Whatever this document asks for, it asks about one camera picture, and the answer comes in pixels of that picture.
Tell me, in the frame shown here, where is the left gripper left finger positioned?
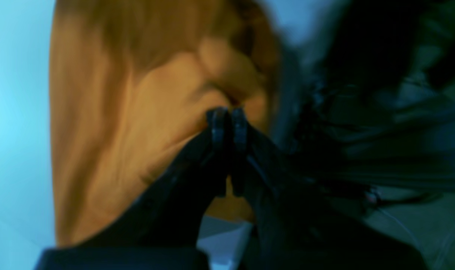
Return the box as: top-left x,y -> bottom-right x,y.
35,108 -> 230,270

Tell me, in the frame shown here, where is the orange t-shirt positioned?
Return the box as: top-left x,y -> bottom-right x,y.
49,0 -> 280,247

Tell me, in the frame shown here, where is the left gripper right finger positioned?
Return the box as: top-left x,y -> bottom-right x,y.
231,109 -> 427,270

